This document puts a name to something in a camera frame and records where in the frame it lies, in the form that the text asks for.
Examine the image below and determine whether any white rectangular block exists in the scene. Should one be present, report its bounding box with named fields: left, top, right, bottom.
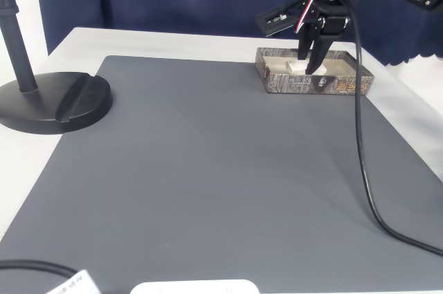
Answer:
left=285, top=59, right=328, bottom=75

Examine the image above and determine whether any bark-patterned cardboard box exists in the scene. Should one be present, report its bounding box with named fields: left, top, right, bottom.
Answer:
left=255, top=47, right=376, bottom=95

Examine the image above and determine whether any grey table mat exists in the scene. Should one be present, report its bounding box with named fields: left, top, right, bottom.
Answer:
left=0, top=55, right=443, bottom=294

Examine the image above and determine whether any black round stand base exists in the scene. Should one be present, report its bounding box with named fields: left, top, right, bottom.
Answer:
left=0, top=0, right=114, bottom=135

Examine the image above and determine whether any white rounded device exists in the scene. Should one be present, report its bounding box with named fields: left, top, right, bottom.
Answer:
left=129, top=279, right=260, bottom=294

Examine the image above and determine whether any white paper label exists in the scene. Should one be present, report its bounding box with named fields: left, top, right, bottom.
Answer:
left=48, top=268, right=101, bottom=294

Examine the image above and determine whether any black camera cable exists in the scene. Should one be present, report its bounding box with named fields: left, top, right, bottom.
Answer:
left=344, top=0, right=443, bottom=259

